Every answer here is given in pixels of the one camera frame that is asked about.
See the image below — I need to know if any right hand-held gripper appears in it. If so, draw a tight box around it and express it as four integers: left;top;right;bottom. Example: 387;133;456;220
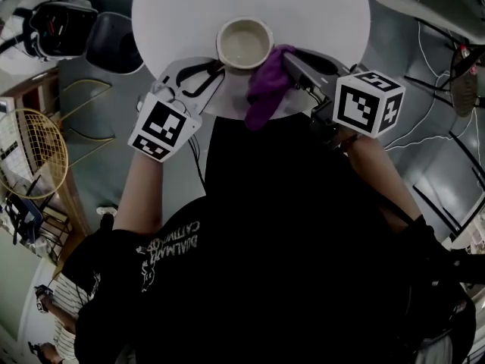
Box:
282;49;406;147

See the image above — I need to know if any white floor cable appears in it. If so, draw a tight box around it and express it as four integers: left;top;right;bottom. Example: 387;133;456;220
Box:
386;0;485;155

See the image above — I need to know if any purple cloth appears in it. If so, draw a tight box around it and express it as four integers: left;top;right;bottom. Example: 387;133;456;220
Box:
244;43;299;131

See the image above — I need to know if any black open bag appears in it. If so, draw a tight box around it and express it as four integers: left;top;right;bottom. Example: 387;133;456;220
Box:
22;0;100;61

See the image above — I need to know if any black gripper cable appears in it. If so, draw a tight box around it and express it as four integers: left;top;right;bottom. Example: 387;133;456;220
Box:
189;134;208;195

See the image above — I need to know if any brown wicker chair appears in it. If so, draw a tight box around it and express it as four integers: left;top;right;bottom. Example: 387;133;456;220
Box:
403;42;485;119

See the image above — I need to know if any person's black printed t-shirt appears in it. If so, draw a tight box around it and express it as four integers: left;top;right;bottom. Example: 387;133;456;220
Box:
62;111;477;364

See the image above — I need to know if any person's left forearm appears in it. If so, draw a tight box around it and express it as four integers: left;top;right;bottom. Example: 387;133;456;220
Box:
112;150;179;238

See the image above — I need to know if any yellow wire chair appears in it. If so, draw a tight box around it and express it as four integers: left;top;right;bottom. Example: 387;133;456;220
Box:
0;108;70;200

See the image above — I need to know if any blue folding chair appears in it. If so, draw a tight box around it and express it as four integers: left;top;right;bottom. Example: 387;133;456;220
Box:
4;176;74;259

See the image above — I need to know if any person's right forearm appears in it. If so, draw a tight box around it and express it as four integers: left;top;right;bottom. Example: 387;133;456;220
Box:
340;133;424;234

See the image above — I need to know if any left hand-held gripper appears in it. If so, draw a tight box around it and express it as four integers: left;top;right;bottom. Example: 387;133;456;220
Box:
127;56;228;163

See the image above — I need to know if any dark round seat chair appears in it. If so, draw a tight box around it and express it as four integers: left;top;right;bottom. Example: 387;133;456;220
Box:
85;11;146;76

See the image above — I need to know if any red-capped bottle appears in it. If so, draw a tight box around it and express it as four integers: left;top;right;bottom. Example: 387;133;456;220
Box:
458;43;481;76

